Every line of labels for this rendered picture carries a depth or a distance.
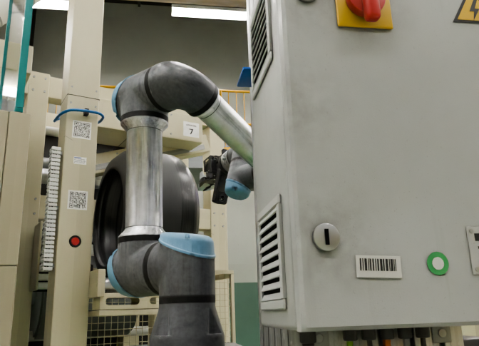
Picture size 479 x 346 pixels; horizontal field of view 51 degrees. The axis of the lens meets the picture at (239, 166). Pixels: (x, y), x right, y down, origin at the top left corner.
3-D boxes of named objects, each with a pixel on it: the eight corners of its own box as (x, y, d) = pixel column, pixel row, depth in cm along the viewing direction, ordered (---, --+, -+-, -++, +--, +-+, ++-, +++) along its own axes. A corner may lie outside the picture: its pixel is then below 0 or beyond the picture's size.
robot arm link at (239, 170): (247, 184, 138) (254, 151, 144) (217, 191, 145) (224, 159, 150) (264, 197, 143) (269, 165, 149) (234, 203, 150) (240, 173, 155)
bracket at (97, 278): (97, 297, 178) (98, 268, 180) (70, 300, 210) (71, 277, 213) (106, 296, 179) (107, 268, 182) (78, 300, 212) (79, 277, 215)
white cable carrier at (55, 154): (42, 270, 182) (52, 145, 196) (40, 271, 186) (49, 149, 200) (55, 270, 184) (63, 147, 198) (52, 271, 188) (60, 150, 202)
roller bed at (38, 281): (35, 289, 214) (40, 220, 222) (29, 292, 226) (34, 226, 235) (82, 289, 224) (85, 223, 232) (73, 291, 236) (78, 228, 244)
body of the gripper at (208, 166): (221, 164, 174) (238, 150, 164) (223, 187, 170) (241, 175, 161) (201, 161, 170) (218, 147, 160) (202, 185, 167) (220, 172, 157)
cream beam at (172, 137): (85, 124, 231) (87, 94, 235) (72, 140, 251) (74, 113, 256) (203, 143, 261) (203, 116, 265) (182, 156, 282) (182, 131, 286)
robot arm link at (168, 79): (189, 38, 113) (301, 157, 142) (156, 53, 120) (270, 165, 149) (175, 74, 107) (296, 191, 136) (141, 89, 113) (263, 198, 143)
